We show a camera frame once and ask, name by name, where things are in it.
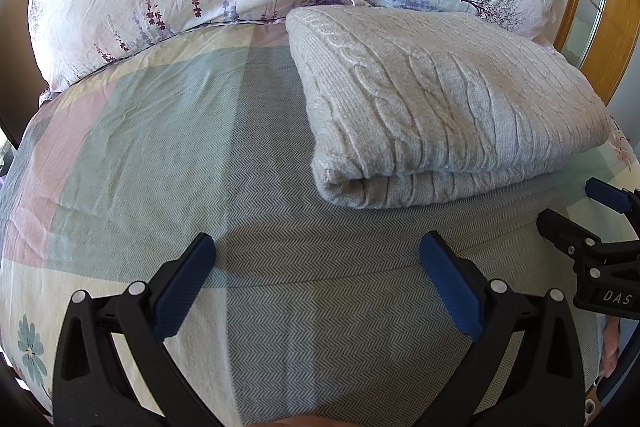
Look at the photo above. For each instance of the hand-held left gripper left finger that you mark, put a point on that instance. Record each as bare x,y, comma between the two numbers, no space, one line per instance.
182,279

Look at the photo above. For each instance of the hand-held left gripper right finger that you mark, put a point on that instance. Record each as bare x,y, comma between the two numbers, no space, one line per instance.
450,279

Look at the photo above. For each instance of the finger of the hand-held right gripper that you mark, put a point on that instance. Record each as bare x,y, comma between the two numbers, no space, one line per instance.
570,234
607,197

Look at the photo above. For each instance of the pastel checked bed sheet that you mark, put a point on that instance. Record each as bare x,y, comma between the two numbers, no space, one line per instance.
215,207

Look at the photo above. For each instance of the wooden headboard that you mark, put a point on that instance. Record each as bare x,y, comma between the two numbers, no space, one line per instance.
595,7

